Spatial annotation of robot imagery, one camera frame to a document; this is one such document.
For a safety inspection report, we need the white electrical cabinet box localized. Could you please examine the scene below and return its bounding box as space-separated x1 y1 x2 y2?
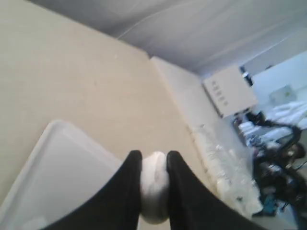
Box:
203 66 258 118

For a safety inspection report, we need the grey-blue backdrop cloth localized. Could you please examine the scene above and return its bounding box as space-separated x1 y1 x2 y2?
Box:
35 0 307 74

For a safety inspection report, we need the white rectangular plastic tray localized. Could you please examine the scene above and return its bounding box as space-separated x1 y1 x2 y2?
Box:
0 120 122 230

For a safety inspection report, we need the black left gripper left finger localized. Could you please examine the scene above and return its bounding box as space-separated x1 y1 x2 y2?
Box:
45 150 142 230

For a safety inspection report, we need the white side table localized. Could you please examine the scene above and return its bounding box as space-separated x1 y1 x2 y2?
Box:
151 57 262 219

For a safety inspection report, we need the white marshmallow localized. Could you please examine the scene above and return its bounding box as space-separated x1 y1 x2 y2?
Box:
140 151 170 225

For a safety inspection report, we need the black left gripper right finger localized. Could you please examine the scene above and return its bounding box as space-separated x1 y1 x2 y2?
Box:
167 151 264 230

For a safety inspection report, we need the black cables and equipment clutter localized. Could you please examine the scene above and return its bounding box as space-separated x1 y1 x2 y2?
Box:
231 66 307 218

